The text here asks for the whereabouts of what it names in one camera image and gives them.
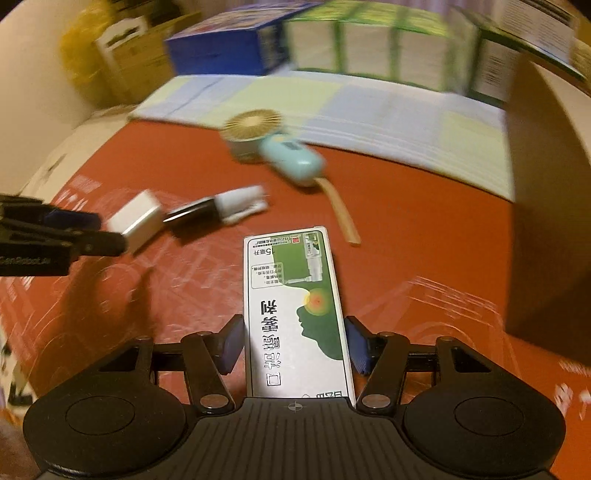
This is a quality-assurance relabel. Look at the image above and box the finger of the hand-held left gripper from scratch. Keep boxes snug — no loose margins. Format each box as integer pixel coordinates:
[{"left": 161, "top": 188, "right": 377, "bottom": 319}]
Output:
[
  {"left": 0, "top": 223, "right": 127, "bottom": 257},
  {"left": 0, "top": 194, "right": 100, "bottom": 232}
]

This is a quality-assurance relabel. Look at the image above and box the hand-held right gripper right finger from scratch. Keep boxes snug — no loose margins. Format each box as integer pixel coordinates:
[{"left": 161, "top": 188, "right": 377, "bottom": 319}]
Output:
[{"left": 345, "top": 316, "right": 498, "bottom": 412}]

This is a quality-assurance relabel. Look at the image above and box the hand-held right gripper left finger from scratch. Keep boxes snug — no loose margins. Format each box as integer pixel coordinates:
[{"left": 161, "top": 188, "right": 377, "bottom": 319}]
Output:
[{"left": 95, "top": 315, "right": 245, "bottom": 414}]

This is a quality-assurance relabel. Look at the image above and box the white charger block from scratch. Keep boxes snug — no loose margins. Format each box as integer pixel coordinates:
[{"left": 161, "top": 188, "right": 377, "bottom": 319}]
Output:
[{"left": 106, "top": 189, "right": 163, "bottom": 255}]

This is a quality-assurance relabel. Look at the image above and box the green white medicine box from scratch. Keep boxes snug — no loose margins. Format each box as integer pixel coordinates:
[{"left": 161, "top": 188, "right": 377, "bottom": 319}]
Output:
[{"left": 243, "top": 226, "right": 358, "bottom": 399}]

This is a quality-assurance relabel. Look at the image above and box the brown cardboard box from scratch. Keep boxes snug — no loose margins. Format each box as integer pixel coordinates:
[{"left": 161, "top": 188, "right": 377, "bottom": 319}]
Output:
[{"left": 503, "top": 51, "right": 591, "bottom": 363}]

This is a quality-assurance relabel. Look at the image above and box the red printed mat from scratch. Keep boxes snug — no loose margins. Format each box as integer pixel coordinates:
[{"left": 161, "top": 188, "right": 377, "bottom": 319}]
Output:
[{"left": 0, "top": 106, "right": 591, "bottom": 480}]

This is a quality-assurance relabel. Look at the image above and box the yellow plastic bag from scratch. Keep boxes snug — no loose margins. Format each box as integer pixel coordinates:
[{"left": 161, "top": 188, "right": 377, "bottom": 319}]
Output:
[{"left": 59, "top": 4, "right": 122, "bottom": 110}]

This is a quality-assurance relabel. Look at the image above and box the printed cardboard carton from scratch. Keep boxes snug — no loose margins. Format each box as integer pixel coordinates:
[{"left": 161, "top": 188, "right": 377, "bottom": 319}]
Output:
[{"left": 94, "top": 11, "right": 204, "bottom": 105}]

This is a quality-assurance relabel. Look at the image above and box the small handheld fan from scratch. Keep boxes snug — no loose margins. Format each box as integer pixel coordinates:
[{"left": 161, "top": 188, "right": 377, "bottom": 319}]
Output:
[{"left": 220, "top": 108, "right": 327, "bottom": 188}]

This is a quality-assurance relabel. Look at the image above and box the large blue printed box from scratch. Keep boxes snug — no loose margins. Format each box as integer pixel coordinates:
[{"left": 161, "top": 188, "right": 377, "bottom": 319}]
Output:
[{"left": 165, "top": 4, "right": 315, "bottom": 77}]

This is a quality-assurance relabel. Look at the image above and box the pastel checked cloth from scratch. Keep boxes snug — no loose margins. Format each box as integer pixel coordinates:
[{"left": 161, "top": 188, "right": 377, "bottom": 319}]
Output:
[{"left": 128, "top": 74, "right": 516, "bottom": 202}]

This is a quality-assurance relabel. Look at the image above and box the green tissue pack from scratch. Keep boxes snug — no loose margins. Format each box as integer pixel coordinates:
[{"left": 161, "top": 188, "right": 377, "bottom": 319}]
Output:
[
  {"left": 339, "top": 8, "right": 400, "bottom": 82},
  {"left": 283, "top": 11, "right": 345, "bottom": 75},
  {"left": 394, "top": 8, "right": 463, "bottom": 91}
]

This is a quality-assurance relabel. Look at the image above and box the green white carton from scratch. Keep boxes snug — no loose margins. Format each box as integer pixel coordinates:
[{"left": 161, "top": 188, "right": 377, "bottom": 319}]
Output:
[{"left": 455, "top": 6, "right": 585, "bottom": 110}]

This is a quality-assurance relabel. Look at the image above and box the black white printed leaflet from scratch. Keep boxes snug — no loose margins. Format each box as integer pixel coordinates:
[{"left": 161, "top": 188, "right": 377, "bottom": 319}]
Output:
[{"left": 496, "top": 0, "right": 581, "bottom": 36}]

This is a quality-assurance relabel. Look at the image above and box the beige lanyard strap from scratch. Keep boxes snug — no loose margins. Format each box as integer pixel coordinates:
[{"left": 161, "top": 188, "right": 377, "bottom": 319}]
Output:
[{"left": 316, "top": 176, "right": 362, "bottom": 246}]

